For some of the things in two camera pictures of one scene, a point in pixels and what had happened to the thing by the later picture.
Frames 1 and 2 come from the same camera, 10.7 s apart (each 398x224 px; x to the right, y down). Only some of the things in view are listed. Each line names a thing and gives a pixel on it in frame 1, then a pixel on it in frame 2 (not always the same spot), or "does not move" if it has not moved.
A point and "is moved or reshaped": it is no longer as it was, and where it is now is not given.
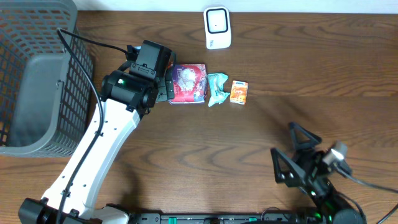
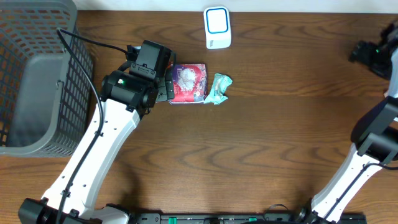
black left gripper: (169, 88) does not move
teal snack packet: (216, 83) is moved or reshaped
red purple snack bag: (190, 84) does not move
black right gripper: (300, 168) -> (359, 52)
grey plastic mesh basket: (45, 98) does not move
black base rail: (221, 218) does not move
